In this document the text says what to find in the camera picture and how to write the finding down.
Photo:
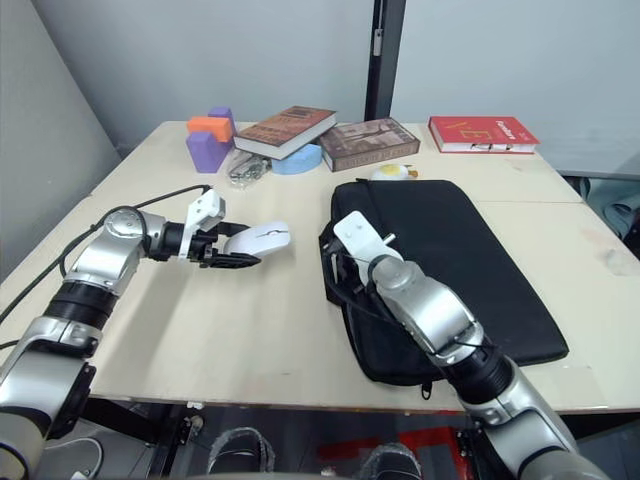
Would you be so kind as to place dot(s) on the clear plastic bag of metal parts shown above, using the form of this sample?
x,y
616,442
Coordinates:
x,y
246,167

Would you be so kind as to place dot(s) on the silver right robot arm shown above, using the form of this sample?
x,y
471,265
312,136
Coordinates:
x,y
435,310

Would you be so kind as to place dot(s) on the black table frame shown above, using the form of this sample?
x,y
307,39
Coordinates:
x,y
130,420

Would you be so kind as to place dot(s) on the blue half-round foam block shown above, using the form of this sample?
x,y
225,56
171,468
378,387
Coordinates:
x,y
299,160

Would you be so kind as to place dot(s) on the red book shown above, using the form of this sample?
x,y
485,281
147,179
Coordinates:
x,y
480,132

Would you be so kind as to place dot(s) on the white computer mouse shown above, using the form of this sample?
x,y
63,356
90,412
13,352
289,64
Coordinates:
x,y
260,239

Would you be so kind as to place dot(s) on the large purple foam block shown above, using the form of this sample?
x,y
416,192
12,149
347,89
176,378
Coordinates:
x,y
204,152

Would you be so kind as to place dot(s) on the dark rounded ribbed shape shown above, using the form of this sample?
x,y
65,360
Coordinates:
x,y
240,450
390,462

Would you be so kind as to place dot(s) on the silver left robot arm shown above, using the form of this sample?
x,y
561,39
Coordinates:
x,y
107,252

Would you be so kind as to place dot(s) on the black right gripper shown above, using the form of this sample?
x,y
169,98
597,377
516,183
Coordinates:
x,y
352,280

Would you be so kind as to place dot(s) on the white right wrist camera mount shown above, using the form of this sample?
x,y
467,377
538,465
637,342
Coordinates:
x,y
361,239

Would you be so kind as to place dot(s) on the yellow and white toy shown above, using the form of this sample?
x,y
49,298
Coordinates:
x,y
392,171

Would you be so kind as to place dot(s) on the dark brown picture book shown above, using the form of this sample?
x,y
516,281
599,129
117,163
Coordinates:
x,y
370,142

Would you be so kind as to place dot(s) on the black laptop bag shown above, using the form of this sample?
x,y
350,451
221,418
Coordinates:
x,y
470,260

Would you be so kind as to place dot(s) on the brown hardcover book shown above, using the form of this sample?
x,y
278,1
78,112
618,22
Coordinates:
x,y
285,129

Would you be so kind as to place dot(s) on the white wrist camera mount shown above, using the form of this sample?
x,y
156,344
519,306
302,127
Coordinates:
x,y
205,206
361,239

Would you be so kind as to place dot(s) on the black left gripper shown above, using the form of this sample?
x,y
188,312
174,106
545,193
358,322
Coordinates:
x,y
204,248

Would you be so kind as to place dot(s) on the black vertical pole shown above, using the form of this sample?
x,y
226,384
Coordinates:
x,y
384,60

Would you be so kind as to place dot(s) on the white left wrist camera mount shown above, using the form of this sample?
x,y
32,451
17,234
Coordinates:
x,y
205,206

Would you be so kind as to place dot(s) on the orange foam block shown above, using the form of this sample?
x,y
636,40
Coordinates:
x,y
212,127

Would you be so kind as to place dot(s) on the small purple foam block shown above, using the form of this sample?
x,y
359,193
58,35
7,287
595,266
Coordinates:
x,y
222,113

